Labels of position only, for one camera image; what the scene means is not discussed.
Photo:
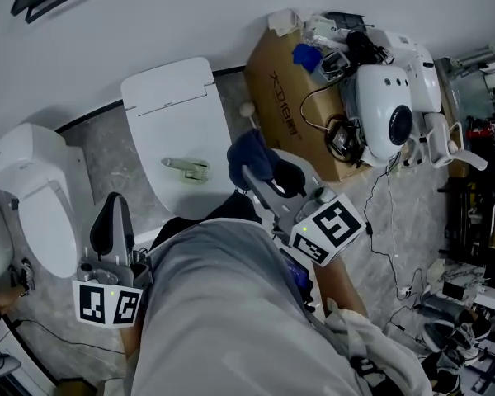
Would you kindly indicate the person's right forearm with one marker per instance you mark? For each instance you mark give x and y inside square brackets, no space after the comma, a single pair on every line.
[338,287]

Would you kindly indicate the pale green scrub brush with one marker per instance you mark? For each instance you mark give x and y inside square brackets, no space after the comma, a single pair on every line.
[185,166]

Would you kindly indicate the black metal rack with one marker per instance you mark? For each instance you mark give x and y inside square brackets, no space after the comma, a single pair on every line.
[478,221]

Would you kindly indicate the dark blue knitted cloth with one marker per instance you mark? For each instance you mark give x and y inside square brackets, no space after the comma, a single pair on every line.
[251,155]

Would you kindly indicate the white handheld device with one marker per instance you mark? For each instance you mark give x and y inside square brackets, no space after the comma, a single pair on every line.
[2,365]

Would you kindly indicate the white crumpled cloth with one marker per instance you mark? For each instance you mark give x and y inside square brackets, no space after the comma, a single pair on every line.
[284,22]

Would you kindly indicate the person's white jacket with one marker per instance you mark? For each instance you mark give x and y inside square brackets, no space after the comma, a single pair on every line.
[387,345]

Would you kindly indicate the clear plastic bag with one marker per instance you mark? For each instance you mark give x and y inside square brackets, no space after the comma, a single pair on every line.
[319,31]

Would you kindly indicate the blue rag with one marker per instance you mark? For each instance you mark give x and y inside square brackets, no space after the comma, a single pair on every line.
[307,58]

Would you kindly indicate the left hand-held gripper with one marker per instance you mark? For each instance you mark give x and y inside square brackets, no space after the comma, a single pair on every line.
[92,303]

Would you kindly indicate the small grey bin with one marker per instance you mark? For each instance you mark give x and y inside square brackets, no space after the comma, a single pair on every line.
[334,66]

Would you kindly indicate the person's black trousers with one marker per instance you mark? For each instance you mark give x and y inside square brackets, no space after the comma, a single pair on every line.
[214,217]

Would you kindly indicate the white flat-lid smart toilet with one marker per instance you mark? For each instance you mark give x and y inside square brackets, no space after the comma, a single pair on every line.
[173,130]

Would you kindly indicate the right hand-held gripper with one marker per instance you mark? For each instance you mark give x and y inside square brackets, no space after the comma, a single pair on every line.
[334,225]

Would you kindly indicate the large brown cardboard box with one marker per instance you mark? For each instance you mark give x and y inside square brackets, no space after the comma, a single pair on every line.
[280,97]

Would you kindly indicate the white armrest frame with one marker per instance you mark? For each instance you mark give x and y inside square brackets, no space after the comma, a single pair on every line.
[437,138]

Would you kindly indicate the person's left forearm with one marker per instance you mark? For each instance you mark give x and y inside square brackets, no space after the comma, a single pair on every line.
[130,340]

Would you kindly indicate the person's grey shirt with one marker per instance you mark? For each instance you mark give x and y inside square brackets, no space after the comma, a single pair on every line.
[231,324]

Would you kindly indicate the white ball-tipped stick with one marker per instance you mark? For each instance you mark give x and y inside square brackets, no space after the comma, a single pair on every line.
[246,109]

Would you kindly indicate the white one-piece tank toilet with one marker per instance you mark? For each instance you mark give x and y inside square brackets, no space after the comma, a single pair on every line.
[45,221]

